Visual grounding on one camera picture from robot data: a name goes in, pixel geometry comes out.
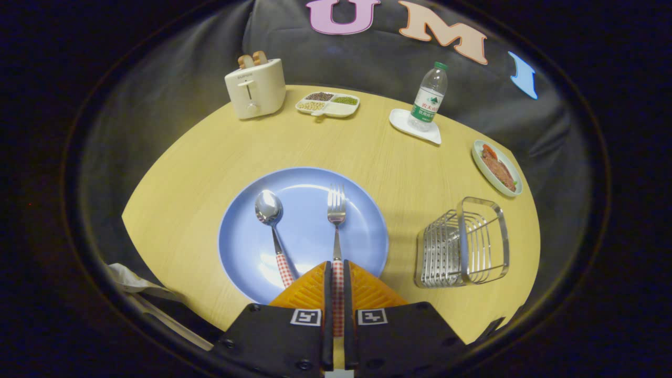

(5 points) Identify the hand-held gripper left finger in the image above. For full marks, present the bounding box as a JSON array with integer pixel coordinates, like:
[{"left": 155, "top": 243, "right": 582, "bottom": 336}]
[{"left": 210, "top": 261, "right": 335, "bottom": 378}]

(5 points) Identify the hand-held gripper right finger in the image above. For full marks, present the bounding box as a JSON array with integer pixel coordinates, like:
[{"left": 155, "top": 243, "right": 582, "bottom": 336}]
[{"left": 343, "top": 259, "right": 467, "bottom": 378}]

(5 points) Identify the fork with red checkered handle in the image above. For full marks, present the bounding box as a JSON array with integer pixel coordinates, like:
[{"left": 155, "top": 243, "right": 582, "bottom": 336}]
[{"left": 327, "top": 183, "right": 348, "bottom": 337}]

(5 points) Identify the round blue plate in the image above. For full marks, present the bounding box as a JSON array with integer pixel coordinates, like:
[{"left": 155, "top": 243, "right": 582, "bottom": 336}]
[{"left": 218, "top": 166, "right": 390, "bottom": 306}]

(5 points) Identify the white rod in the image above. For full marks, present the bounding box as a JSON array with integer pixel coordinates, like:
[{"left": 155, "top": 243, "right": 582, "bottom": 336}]
[{"left": 125, "top": 292, "right": 215, "bottom": 352}]

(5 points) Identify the small white oval plate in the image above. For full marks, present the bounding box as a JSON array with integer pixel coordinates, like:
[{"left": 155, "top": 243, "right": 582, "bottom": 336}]
[{"left": 471, "top": 139, "right": 524, "bottom": 198}]

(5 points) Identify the white square coaster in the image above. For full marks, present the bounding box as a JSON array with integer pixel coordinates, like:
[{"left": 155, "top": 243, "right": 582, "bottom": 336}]
[{"left": 388, "top": 108, "right": 443, "bottom": 145}]

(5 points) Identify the white crumpled cloth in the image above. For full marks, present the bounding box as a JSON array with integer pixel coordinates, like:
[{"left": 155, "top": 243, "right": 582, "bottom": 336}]
[{"left": 105, "top": 262, "right": 185, "bottom": 303}]

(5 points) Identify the white divided dish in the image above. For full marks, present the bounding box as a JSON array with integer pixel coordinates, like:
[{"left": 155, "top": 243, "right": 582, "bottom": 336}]
[{"left": 295, "top": 91, "right": 361, "bottom": 123}]

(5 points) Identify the brown steak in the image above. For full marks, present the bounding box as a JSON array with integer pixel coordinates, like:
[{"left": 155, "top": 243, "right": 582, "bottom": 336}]
[{"left": 480, "top": 150, "right": 517, "bottom": 191}]

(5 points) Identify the clear water bottle green cap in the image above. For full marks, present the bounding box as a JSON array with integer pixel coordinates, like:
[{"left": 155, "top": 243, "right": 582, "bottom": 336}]
[{"left": 407, "top": 61, "right": 449, "bottom": 132}]

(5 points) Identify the cream toaster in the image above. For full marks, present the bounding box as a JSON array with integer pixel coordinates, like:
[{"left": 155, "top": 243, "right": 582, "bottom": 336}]
[{"left": 224, "top": 58, "right": 287, "bottom": 120}]

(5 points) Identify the black backdrop cloth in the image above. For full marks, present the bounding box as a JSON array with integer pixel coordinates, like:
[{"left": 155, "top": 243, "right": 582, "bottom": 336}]
[{"left": 79, "top": 0, "right": 596, "bottom": 337}]

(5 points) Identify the spoon with red checkered handle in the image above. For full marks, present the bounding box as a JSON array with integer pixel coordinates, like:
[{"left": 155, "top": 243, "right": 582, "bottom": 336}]
[{"left": 255, "top": 189, "right": 296, "bottom": 290}]

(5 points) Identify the metal wire rack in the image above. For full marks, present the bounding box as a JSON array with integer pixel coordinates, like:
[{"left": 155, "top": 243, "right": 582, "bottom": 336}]
[{"left": 414, "top": 196, "right": 511, "bottom": 289}]

